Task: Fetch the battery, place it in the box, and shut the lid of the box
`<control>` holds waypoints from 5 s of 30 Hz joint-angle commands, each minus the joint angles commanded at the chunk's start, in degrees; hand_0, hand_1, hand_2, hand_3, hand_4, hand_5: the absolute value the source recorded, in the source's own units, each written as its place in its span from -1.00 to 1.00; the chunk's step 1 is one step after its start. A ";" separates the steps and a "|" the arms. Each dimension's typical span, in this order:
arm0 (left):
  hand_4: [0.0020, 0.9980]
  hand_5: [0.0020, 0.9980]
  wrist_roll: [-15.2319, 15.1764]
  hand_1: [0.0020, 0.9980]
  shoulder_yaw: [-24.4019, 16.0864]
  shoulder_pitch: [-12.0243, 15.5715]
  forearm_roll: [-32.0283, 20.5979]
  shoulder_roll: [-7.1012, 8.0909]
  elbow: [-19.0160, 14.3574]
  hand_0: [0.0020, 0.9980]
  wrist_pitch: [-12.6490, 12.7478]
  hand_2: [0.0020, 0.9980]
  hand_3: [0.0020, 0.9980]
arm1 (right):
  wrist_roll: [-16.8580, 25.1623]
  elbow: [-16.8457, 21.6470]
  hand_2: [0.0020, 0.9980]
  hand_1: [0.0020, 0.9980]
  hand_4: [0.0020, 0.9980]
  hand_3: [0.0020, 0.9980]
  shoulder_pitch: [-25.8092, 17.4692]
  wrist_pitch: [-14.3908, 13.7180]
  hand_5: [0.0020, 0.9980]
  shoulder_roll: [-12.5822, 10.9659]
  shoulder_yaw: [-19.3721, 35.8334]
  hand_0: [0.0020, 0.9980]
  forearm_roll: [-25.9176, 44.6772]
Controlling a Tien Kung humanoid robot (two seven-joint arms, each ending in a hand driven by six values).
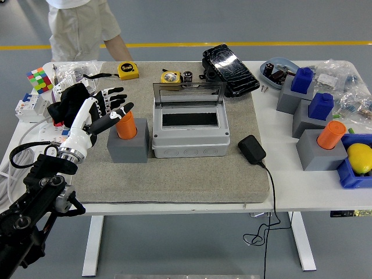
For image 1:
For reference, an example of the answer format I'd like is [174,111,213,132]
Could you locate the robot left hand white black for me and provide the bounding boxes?
[59,87,135,155]

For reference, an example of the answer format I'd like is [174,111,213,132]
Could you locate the orange cylinder battery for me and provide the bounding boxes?
[115,111,138,141]
[316,120,347,151]

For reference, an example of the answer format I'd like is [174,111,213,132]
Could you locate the grey electrical junction box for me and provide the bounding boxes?
[151,103,231,159]

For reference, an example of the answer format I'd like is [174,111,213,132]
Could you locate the blue square battery block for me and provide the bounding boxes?
[307,92,334,120]
[291,67,315,94]

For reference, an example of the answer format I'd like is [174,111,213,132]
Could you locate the black cloth glove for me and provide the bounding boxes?
[46,84,96,128]

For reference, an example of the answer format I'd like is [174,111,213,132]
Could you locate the grey block holder round hole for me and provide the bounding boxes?
[295,129,349,171]
[106,117,151,164]

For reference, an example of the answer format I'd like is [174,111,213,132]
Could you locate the white circuit breaker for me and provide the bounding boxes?
[15,92,51,124]

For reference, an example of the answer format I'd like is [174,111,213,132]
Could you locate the large pastel puzzle cube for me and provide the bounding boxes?
[26,67,55,95]

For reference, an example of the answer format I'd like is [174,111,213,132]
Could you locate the square yellow tape measure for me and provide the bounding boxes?
[83,62,140,81]

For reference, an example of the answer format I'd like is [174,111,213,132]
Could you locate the round yellow tape measure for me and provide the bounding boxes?
[160,69,183,91]

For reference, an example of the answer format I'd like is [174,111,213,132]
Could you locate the person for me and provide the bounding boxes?
[45,0,134,62]

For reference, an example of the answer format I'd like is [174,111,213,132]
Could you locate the grey-brown table mat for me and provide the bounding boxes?
[71,60,270,204]

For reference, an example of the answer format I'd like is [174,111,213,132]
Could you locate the white table leg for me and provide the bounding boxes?
[287,211,317,271]
[81,215,105,277]

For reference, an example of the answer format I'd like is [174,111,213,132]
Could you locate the shiny black pouch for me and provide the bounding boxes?
[202,44,261,98]

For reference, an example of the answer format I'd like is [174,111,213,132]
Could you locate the black power adapter plug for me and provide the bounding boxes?
[237,134,267,166]

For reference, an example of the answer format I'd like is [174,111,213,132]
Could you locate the brown capacitor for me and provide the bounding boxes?
[269,70,287,85]

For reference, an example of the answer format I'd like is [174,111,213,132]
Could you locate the blue-grey oval tray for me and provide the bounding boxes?
[259,56,300,90]

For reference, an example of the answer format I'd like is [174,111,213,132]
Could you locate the clear bag of components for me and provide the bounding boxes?
[312,59,363,95]
[334,87,372,121]

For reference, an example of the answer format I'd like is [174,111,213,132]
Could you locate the blue plastic bin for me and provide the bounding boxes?
[336,133,372,189]

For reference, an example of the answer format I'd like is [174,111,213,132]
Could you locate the black table control panel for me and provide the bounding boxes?
[330,209,372,218]

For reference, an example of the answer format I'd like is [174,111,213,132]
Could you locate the yellow lemon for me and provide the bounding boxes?
[347,142,372,175]

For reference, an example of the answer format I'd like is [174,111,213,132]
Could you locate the white power cable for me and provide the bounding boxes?
[0,115,55,206]

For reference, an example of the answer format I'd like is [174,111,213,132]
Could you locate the black adapter cord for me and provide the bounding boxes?
[242,161,292,279]

